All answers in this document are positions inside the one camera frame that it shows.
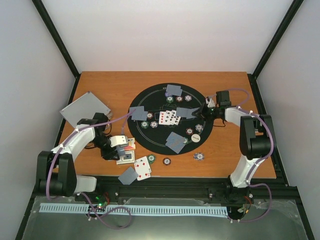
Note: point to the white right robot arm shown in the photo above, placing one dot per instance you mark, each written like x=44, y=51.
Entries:
x=256, y=143

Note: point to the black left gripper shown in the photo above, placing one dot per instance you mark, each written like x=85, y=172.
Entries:
x=108, y=155

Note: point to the nine of diamonds card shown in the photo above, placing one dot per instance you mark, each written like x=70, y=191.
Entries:
x=162, y=118

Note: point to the light blue cable duct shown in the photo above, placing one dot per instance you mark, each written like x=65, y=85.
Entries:
x=136, y=210

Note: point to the four of diamonds card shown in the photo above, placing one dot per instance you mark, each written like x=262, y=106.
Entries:
x=142, y=168

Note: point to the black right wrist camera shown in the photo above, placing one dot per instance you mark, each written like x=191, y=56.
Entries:
x=219, y=99

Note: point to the white dealer button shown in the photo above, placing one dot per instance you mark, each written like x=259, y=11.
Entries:
x=195, y=138

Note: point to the blue poker chip stack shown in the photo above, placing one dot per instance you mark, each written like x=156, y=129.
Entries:
x=199, y=156

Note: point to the seat card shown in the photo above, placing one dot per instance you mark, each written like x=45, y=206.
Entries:
x=176, y=92
x=176, y=144
x=172, y=137
x=139, y=116
x=172, y=87

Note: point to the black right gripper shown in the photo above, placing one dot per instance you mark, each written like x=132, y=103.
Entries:
x=200, y=112

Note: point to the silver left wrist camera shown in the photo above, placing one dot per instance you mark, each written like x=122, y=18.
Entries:
x=119, y=140

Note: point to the blue backed card deck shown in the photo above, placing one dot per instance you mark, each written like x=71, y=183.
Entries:
x=120, y=151

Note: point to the dealt blue backed card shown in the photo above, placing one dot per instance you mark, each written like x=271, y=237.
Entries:
x=137, y=110

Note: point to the green chip seat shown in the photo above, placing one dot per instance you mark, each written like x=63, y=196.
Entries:
x=169, y=99
x=144, y=124
x=185, y=140

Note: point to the green chip top seat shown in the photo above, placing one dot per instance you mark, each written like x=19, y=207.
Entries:
x=169, y=99

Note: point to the orange chip top seat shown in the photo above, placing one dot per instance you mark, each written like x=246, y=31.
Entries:
x=179, y=99

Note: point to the orange poker chip stack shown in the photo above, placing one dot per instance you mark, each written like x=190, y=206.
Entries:
x=166, y=161

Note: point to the clubs community card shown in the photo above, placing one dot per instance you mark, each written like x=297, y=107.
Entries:
x=170, y=113

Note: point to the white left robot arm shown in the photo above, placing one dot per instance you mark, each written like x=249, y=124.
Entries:
x=55, y=170

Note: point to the orange chip seat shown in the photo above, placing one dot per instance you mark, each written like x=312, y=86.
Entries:
x=189, y=131
x=179, y=99

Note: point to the face down burn card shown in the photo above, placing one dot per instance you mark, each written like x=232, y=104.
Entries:
x=128, y=176

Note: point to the black right frame rail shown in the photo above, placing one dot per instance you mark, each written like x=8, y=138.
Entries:
x=278, y=167

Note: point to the green poker chip stack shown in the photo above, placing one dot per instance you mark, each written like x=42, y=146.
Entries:
x=151, y=158

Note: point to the black round poker mat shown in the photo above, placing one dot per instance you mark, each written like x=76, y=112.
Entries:
x=154, y=101

